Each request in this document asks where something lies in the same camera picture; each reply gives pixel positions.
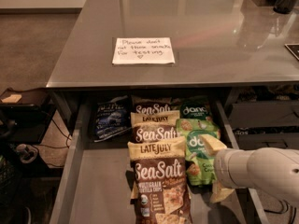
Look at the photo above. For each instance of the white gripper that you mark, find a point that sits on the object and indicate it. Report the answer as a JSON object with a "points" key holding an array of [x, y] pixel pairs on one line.
{"points": [[222, 168]]}

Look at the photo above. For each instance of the black side shelf unit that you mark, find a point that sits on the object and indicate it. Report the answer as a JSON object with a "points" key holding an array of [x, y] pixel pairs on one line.
{"points": [[23, 125]]}

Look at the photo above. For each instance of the light green Dang chip bag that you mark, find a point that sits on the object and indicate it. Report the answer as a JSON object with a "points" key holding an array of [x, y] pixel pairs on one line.
{"points": [[199, 165]]}

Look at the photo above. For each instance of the rear brown SeaSalt chip bag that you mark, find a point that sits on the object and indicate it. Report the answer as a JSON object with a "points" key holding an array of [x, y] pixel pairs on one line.
{"points": [[151, 106]]}

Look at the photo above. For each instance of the front brown SeaSalt chip bag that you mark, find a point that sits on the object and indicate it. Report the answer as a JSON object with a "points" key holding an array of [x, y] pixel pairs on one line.
{"points": [[161, 190]]}

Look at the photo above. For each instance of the middle brown SeaSalt chip bag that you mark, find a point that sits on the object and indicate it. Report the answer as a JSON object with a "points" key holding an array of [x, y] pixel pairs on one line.
{"points": [[155, 127]]}

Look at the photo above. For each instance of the brown seasalt chip bag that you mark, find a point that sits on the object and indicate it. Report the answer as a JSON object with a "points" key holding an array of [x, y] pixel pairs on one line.
{"points": [[161, 190], [151, 106], [155, 127]]}

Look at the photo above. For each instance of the dark blue chip bag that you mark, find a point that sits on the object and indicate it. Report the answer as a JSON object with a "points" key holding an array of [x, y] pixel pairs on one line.
{"points": [[112, 118]]}

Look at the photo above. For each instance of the tan sticky note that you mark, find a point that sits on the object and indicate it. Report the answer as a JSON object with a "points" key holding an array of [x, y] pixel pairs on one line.
{"points": [[12, 99]]}

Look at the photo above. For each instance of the white handwritten paper note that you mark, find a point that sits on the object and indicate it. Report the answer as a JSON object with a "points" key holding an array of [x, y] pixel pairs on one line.
{"points": [[142, 50]]}

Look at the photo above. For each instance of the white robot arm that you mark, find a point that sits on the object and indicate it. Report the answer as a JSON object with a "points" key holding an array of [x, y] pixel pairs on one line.
{"points": [[272, 170]]}

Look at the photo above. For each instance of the dark green Dang chip bag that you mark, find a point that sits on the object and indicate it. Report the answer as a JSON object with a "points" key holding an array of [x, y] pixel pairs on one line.
{"points": [[195, 109]]}

